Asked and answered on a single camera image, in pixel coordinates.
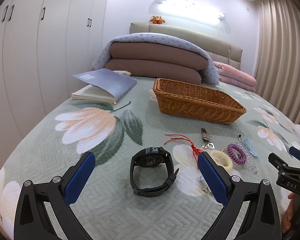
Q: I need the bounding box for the black wristwatch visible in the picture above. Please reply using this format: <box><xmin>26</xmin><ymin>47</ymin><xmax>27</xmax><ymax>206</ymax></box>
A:
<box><xmin>130</xmin><ymin>146</ymin><xmax>179</xmax><ymax>198</ymax></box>

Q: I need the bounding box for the purple spiral hair tie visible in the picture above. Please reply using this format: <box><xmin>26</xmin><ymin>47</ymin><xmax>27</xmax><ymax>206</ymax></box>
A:
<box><xmin>226</xmin><ymin>143</ymin><xmax>248</xmax><ymax>164</ymax></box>

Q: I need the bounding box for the silver jewelry piece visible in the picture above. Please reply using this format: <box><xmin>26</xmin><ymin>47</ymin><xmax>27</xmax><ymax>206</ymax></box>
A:
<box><xmin>199</xmin><ymin>176</ymin><xmax>212</xmax><ymax>195</ymax></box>

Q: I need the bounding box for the blue grey book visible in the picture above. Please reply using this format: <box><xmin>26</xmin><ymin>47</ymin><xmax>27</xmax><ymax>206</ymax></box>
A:
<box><xmin>71</xmin><ymin>68</ymin><xmax>137</xmax><ymax>104</ymax></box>

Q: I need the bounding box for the lavender patterned blanket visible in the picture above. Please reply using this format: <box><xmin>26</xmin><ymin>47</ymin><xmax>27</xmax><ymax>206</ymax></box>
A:
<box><xmin>90</xmin><ymin>33</ymin><xmax>219</xmax><ymax>86</ymax></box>

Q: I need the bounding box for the light blue hair clip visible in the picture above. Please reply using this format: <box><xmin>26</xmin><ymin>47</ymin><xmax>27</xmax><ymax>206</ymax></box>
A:
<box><xmin>242</xmin><ymin>137</ymin><xmax>260</xmax><ymax>158</ymax></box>

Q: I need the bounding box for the person's right hand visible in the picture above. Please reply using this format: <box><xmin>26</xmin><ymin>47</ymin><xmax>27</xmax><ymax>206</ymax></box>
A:
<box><xmin>281</xmin><ymin>193</ymin><xmax>295</xmax><ymax>233</ymax></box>

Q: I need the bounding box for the brown wicker basket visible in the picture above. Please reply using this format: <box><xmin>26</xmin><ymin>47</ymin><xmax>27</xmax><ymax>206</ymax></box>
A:
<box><xmin>153</xmin><ymin>78</ymin><xmax>247</xmax><ymax>125</ymax></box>

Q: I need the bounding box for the folded pink blanket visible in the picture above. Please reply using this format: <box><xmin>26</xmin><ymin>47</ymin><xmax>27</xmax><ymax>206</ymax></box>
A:
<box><xmin>213</xmin><ymin>61</ymin><xmax>257</xmax><ymax>92</ymax></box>

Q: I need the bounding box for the beige curtain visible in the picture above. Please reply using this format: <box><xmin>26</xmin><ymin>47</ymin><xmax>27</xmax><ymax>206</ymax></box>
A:
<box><xmin>256</xmin><ymin>0</ymin><xmax>300</xmax><ymax>122</ymax></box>

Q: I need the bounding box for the folded brown duvet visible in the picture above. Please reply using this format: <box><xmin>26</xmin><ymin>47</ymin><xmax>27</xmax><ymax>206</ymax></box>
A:
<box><xmin>105</xmin><ymin>42</ymin><xmax>208</xmax><ymax>85</ymax></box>

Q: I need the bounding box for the clear bead bracelet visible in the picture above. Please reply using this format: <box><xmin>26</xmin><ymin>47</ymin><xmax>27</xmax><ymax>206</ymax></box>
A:
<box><xmin>221</xmin><ymin>142</ymin><xmax>259</xmax><ymax>174</ymax></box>

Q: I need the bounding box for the green floral bedspread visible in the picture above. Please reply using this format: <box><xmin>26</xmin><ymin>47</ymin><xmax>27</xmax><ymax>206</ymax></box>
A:
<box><xmin>0</xmin><ymin>77</ymin><xmax>300</xmax><ymax>239</ymax></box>

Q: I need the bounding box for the white wardrobe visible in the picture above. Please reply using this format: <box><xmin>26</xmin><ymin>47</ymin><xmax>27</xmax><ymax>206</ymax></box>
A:
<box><xmin>0</xmin><ymin>0</ymin><xmax>107</xmax><ymax>167</ymax></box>

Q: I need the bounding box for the beige padded headboard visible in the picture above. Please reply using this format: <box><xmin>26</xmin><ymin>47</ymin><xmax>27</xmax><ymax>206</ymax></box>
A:
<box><xmin>129</xmin><ymin>22</ymin><xmax>243</xmax><ymax>70</ymax></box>

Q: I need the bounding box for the cream knitted item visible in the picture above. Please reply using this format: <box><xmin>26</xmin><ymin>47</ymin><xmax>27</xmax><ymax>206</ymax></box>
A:
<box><xmin>113</xmin><ymin>70</ymin><xmax>131</xmax><ymax>76</ymax></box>

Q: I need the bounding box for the silver heart charm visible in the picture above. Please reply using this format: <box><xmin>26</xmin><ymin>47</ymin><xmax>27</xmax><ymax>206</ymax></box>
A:
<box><xmin>202</xmin><ymin>142</ymin><xmax>215</xmax><ymax>150</ymax></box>

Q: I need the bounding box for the orange plush toy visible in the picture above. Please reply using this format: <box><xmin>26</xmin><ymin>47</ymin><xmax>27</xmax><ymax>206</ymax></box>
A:
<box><xmin>149</xmin><ymin>16</ymin><xmax>165</xmax><ymax>24</ymax></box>

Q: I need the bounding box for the red string cord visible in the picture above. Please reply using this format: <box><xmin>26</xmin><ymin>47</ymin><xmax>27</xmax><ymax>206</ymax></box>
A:
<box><xmin>164</xmin><ymin>133</ymin><xmax>205</xmax><ymax>170</ymax></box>

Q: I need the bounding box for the cream spiral hair tie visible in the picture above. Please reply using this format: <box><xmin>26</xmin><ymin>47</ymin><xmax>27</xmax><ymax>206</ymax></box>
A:
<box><xmin>208</xmin><ymin>149</ymin><xmax>234</xmax><ymax>172</ymax></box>

